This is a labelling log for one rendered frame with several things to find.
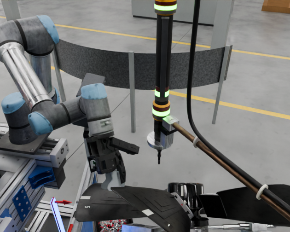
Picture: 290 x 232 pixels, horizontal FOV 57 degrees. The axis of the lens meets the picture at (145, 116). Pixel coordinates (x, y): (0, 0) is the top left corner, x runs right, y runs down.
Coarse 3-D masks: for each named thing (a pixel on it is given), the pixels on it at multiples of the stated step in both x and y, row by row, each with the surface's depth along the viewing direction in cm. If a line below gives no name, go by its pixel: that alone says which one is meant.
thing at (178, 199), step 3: (174, 192) 83; (174, 195) 82; (177, 195) 83; (177, 198) 81; (180, 198) 83; (180, 201) 82; (180, 204) 79; (183, 207) 79; (186, 207) 81; (186, 210) 79; (189, 210) 81; (192, 213) 81; (189, 216) 77; (192, 216) 79
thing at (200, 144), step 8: (176, 128) 63; (184, 128) 62; (192, 136) 60; (200, 144) 58; (208, 152) 56; (216, 160) 54; (224, 168) 53; (232, 168) 52; (240, 176) 50; (248, 184) 49; (256, 192) 48; (264, 200) 47; (272, 200) 46; (280, 208) 44; (288, 216) 43
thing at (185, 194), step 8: (168, 184) 89; (176, 184) 86; (184, 184) 85; (192, 184) 85; (200, 184) 86; (176, 192) 85; (184, 192) 84; (192, 192) 84; (200, 192) 85; (192, 200) 83; (200, 200) 85; (192, 208) 83; (200, 208) 84; (200, 216) 86; (192, 224) 80; (200, 224) 81; (208, 224) 84
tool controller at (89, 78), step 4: (88, 76) 149; (92, 76) 151; (96, 76) 152; (100, 76) 153; (84, 80) 145; (88, 80) 146; (92, 80) 147; (96, 80) 148; (100, 80) 150; (104, 80) 154; (84, 84) 142; (88, 84) 143; (80, 88) 138; (80, 92) 135; (76, 96) 132; (80, 120) 141; (84, 120) 141; (76, 124) 142; (80, 124) 142; (84, 124) 142
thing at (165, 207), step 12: (120, 192) 63; (132, 192) 65; (144, 192) 69; (156, 192) 73; (168, 192) 78; (132, 204) 59; (144, 204) 62; (156, 204) 65; (168, 204) 70; (156, 216) 59; (168, 216) 63; (180, 216) 70; (168, 228) 56; (180, 228) 62
